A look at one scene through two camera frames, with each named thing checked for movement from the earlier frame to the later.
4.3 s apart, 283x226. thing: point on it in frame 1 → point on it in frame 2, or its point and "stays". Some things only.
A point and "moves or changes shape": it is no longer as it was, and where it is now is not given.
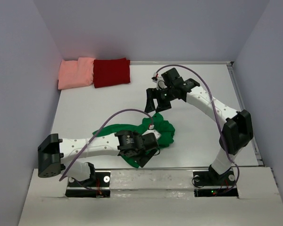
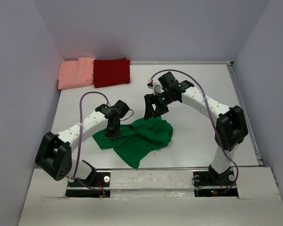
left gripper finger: [156, 152] → [110, 136]
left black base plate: [98, 185] stays
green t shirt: [154, 121] moves or changes shape
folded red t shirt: [111, 72] stays
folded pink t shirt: [75, 73] stays
